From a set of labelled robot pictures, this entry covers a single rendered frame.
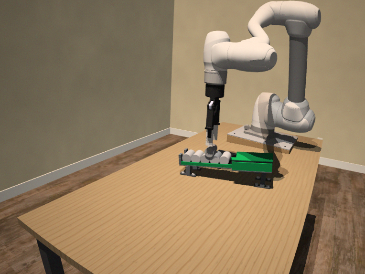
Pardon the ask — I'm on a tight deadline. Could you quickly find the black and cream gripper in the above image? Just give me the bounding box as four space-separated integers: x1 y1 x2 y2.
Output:
205 84 225 146

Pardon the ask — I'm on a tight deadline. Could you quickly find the silver metal cylinder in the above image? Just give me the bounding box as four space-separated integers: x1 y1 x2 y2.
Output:
204 144 217 157

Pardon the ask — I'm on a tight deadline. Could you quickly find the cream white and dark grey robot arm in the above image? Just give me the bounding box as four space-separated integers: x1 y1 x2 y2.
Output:
204 1 321 140

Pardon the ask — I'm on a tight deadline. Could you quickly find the beige cylinder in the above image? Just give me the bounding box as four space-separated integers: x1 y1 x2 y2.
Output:
210 151 222 164
200 154 210 163
219 151 231 164
182 149 195 162
191 150 204 162

